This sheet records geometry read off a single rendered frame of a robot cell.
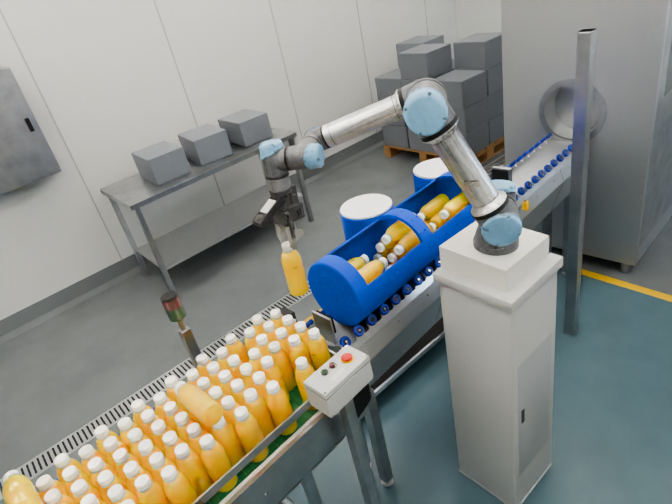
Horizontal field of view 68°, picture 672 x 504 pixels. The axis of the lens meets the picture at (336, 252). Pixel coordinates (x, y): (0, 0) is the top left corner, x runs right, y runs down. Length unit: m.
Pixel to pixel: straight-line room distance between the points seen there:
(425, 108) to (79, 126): 3.76
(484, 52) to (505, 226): 4.01
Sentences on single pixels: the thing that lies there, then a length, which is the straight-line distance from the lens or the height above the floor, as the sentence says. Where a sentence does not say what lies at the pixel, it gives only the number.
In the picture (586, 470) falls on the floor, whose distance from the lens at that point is 2.72.
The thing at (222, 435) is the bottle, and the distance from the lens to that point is 1.61.
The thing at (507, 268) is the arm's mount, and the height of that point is 1.24.
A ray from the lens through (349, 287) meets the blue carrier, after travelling 1.81.
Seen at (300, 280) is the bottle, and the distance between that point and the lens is 1.74.
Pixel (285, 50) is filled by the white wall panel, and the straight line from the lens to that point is 5.66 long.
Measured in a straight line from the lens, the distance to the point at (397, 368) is 2.92.
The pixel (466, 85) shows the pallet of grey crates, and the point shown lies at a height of 0.87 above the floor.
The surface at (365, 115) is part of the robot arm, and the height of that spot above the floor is 1.75.
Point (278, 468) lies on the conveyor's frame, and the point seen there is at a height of 0.86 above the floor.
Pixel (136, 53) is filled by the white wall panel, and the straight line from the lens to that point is 4.93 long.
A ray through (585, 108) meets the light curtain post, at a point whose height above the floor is 1.37.
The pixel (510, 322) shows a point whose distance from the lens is 1.76.
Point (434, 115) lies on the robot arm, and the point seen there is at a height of 1.78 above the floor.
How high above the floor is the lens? 2.19
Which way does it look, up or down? 30 degrees down
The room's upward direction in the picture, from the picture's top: 13 degrees counter-clockwise
